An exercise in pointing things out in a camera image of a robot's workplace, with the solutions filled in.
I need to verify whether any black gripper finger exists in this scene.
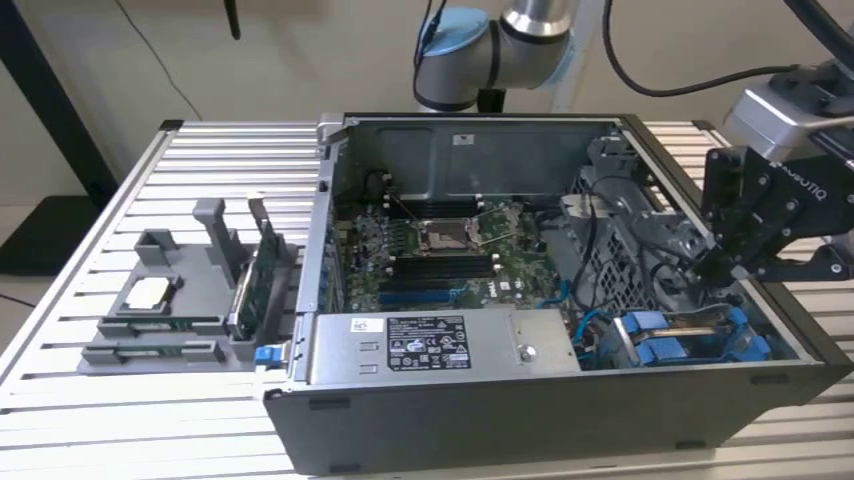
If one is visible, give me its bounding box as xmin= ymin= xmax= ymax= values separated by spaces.
xmin=693 ymin=148 xmax=769 ymax=281
xmin=727 ymin=207 xmax=820 ymax=282

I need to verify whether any hard disk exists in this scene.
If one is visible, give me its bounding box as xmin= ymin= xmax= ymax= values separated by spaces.
xmin=629 ymin=305 xmax=753 ymax=334

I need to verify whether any blue data wire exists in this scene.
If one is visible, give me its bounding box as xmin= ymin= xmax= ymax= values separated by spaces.
xmin=574 ymin=308 xmax=606 ymax=356

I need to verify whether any empty blue disk carrier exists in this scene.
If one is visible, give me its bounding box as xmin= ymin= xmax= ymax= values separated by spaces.
xmin=638 ymin=333 xmax=775 ymax=365

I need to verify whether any metal disk bay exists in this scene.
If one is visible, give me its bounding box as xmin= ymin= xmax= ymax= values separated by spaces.
xmin=610 ymin=299 xmax=803 ymax=371

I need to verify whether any long black expansion slot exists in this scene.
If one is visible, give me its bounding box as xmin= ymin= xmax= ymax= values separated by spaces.
xmin=384 ymin=277 xmax=469 ymax=292

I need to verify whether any long blue expansion slot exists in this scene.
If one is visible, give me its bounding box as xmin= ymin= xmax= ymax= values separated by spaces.
xmin=378 ymin=291 xmax=470 ymax=307

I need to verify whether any silver metal drive cage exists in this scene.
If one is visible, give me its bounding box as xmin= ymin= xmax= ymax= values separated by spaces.
xmin=552 ymin=164 xmax=713 ymax=321

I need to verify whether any green motherboard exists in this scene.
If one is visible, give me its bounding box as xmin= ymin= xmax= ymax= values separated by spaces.
xmin=330 ymin=197 xmax=570 ymax=314

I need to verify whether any metal socket cover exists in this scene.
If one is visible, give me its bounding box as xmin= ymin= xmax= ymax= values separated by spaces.
xmin=474 ymin=205 xmax=524 ymax=240

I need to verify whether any CPU socket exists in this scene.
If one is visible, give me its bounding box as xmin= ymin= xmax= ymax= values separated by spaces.
xmin=414 ymin=218 xmax=481 ymax=252

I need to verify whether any silver power supply box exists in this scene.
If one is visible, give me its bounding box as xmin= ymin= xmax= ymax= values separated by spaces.
xmin=308 ymin=307 xmax=584 ymax=387

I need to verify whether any thin metal locking lever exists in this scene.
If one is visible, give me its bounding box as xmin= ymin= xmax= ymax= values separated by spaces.
xmin=386 ymin=192 xmax=425 ymax=224

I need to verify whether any black and silver PC case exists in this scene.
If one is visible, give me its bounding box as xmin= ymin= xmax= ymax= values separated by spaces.
xmin=262 ymin=110 xmax=854 ymax=477

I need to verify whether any green graphics card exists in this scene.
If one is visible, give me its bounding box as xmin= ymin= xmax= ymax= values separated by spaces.
xmin=225 ymin=192 xmax=286 ymax=342

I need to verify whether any grey parts rack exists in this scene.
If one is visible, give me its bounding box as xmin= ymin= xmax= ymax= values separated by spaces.
xmin=77 ymin=196 xmax=310 ymax=376

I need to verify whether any green RAM stick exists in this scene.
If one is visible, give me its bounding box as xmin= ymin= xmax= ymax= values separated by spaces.
xmin=113 ymin=341 xmax=219 ymax=361
xmin=126 ymin=317 xmax=226 ymax=334

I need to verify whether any silver CPU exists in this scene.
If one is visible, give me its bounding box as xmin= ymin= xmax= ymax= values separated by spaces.
xmin=126 ymin=277 xmax=181 ymax=310

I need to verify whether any black stand with base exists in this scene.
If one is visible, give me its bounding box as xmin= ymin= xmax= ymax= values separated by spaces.
xmin=0 ymin=0 xmax=122 ymax=277

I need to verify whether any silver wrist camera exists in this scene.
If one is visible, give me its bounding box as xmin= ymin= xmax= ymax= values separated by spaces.
xmin=724 ymin=85 xmax=833 ymax=162

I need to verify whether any grey plastic bracket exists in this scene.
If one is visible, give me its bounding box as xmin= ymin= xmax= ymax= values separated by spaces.
xmin=586 ymin=133 xmax=636 ymax=166

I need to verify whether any long black cable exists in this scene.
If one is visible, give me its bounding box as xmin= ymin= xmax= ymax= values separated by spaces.
xmin=574 ymin=174 xmax=669 ymax=306

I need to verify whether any thin light blue cable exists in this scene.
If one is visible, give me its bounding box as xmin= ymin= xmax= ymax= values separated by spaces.
xmin=544 ymin=282 xmax=577 ymax=307

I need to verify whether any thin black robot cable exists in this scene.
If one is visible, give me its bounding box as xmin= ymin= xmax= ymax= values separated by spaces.
xmin=602 ymin=0 xmax=789 ymax=97

